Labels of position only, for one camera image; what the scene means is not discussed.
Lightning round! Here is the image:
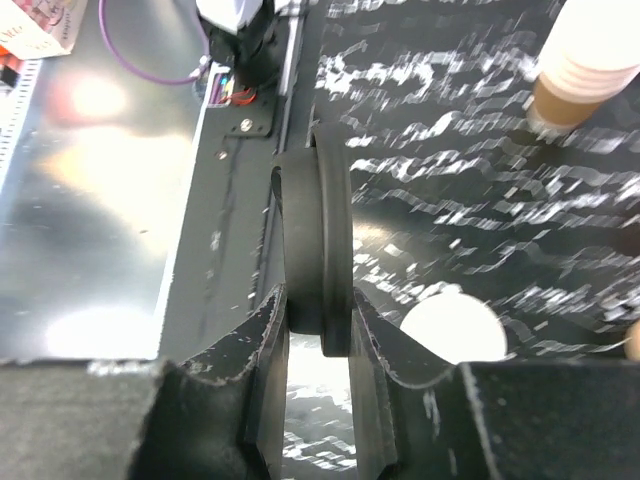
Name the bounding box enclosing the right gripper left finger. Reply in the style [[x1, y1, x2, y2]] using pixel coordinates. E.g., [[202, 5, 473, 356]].
[[1, 285, 288, 479]]

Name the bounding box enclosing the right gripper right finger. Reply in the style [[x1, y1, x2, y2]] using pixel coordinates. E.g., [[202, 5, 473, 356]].
[[349, 292, 639, 479]]

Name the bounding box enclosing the brown paper cup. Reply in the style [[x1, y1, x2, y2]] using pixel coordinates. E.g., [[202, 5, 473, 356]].
[[400, 293, 508, 365]]

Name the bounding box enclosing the black plastic cup lid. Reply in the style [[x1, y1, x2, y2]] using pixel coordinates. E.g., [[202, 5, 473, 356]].
[[271, 123, 353, 357]]

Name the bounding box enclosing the black marble pattern mat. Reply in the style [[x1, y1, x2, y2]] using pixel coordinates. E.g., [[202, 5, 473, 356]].
[[279, 0, 640, 474]]

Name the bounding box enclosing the stack of brown paper cups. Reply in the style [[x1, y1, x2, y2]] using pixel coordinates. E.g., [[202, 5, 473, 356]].
[[527, 1, 639, 137]]

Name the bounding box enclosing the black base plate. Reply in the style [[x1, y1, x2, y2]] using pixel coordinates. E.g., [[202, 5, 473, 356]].
[[158, 1, 305, 361]]

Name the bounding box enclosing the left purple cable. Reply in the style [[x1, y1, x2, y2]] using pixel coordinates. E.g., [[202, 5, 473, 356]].
[[97, 0, 211, 86]]

